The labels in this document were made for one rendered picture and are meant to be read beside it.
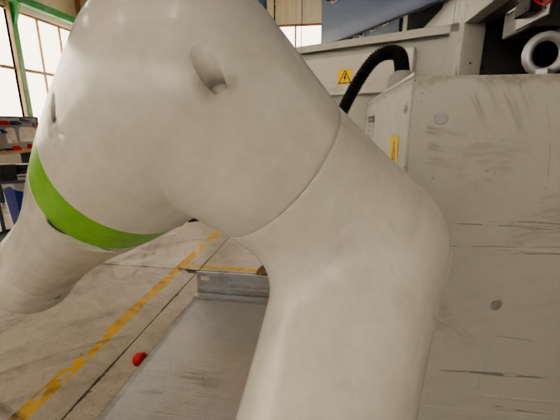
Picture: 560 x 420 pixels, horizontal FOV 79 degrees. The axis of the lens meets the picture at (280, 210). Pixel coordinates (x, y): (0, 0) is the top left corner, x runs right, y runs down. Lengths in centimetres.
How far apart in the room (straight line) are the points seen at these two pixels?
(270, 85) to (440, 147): 26
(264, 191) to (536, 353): 41
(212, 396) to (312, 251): 57
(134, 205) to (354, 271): 13
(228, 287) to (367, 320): 87
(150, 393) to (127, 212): 59
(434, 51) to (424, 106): 67
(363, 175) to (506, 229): 26
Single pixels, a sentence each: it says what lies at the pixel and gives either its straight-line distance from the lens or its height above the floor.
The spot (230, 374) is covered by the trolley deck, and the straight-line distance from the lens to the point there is 78.
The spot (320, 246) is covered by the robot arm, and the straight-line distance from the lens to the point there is 19.
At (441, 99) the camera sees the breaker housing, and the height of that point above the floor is 137.
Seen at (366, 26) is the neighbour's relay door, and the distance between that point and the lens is 131.
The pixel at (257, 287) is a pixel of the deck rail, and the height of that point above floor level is 88.
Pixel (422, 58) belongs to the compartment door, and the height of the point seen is 151.
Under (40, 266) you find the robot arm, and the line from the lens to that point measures 39.
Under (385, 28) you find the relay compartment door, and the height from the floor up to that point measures 178.
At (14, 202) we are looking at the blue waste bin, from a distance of 552.
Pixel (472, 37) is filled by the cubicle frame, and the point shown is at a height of 154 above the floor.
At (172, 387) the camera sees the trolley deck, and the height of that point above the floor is 85.
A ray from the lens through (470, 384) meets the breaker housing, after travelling 51.
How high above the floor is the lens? 134
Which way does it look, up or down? 14 degrees down
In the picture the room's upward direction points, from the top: straight up
